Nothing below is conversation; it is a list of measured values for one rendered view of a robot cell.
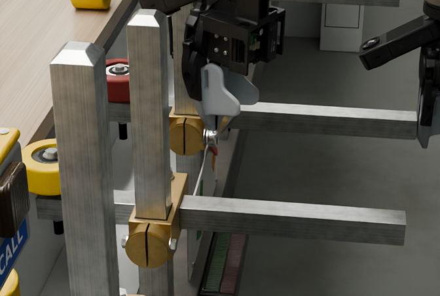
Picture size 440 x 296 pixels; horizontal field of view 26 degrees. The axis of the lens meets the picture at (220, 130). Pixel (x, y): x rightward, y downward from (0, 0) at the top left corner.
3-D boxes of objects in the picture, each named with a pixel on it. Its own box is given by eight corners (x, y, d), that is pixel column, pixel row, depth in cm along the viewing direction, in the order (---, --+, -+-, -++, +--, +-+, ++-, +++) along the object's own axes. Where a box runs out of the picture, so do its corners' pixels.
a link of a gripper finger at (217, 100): (232, 152, 104) (234, 76, 99) (188, 136, 107) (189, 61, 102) (248, 141, 106) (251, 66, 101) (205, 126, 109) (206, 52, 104)
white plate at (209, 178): (219, 179, 147) (219, 122, 142) (192, 281, 124) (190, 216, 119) (215, 179, 147) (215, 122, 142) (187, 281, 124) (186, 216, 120)
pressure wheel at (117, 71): (155, 127, 142) (153, 55, 136) (145, 152, 135) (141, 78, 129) (103, 123, 143) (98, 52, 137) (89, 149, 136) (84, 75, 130)
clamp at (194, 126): (217, 113, 140) (217, 82, 138) (203, 158, 129) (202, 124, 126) (179, 111, 141) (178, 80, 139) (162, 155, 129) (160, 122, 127)
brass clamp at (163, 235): (193, 207, 119) (192, 172, 116) (174, 272, 107) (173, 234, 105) (145, 203, 120) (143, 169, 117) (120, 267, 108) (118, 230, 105)
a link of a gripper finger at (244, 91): (248, 141, 106) (251, 66, 101) (205, 126, 109) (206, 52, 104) (263, 131, 108) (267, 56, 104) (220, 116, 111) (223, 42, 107)
